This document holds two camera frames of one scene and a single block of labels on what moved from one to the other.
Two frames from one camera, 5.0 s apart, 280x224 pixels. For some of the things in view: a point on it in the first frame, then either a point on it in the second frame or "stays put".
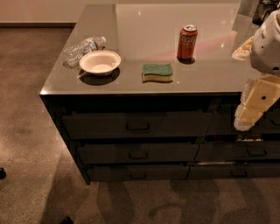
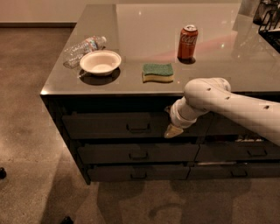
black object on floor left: (3, 173) stays put
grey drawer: (222, 123) stays put
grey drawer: (143, 154) stays put
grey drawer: (100, 125) stays put
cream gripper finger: (259, 94) → (172, 131)
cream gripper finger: (243, 52) → (167, 108)
